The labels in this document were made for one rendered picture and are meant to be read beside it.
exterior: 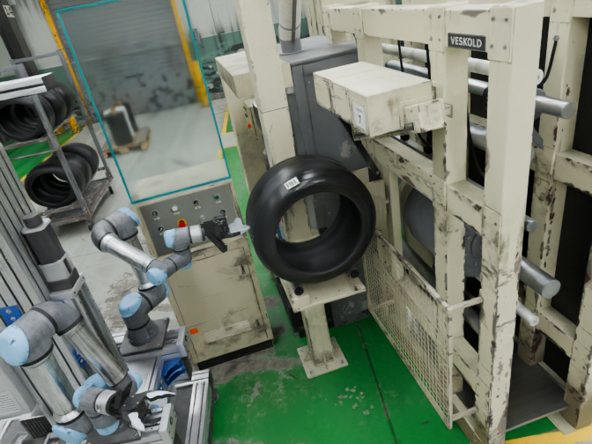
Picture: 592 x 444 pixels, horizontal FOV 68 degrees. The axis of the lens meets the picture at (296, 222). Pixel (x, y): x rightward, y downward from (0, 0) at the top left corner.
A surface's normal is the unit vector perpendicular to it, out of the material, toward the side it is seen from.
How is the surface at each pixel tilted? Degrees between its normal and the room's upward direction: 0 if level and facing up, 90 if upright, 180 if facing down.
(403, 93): 90
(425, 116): 72
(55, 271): 90
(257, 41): 90
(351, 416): 0
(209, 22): 90
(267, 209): 60
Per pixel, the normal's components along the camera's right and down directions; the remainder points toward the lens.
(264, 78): 0.26, 0.43
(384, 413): -0.17, -0.86
